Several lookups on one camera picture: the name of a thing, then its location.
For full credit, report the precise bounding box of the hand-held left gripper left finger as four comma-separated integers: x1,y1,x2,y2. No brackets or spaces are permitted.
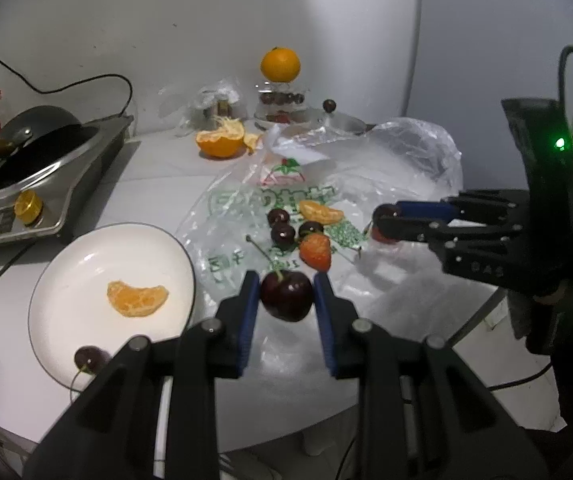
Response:
24,270,262,480

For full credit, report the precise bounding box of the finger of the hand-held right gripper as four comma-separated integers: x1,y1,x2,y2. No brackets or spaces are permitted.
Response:
373,214,528,282
395,189,530,227

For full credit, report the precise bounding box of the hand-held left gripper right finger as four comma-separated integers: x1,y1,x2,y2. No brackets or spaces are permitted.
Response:
313,272,550,480

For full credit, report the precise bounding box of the red strawberry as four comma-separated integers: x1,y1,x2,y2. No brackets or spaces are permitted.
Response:
371,204,401,246
299,233,333,272

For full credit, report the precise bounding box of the large dark cherry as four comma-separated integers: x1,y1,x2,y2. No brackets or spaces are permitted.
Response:
248,235,315,323

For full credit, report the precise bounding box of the peeled orange segment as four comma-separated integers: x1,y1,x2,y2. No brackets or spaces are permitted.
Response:
299,200,346,226
106,280,170,319

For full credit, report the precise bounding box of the white round plate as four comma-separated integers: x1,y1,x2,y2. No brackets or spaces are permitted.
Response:
28,222,197,394

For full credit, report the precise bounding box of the crumpled clear plastic bag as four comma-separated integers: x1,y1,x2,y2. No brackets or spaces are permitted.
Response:
367,117,463,201

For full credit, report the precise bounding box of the printed white plastic bag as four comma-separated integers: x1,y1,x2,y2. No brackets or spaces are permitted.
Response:
174,125,467,398

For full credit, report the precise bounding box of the metal pot lid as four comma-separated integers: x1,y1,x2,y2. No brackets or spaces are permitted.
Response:
311,99,368,136

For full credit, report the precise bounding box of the half peeled orange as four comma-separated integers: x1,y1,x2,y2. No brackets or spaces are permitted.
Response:
195,116,246,160

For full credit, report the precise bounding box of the tiered glass fruit stand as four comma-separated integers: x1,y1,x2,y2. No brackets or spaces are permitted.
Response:
254,79,312,129

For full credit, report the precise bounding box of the whole orange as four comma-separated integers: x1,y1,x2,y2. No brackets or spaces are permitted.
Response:
260,46,301,83

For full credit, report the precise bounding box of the metal stove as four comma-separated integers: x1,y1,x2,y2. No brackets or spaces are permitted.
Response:
0,115,135,251

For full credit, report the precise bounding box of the small clear plastic bag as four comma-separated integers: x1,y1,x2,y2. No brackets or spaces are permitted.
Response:
159,77,247,136

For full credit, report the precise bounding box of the black wok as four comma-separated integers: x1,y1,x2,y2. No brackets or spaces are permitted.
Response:
0,105,100,193

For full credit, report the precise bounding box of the black wall cable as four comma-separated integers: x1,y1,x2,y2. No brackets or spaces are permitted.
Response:
0,25,134,117

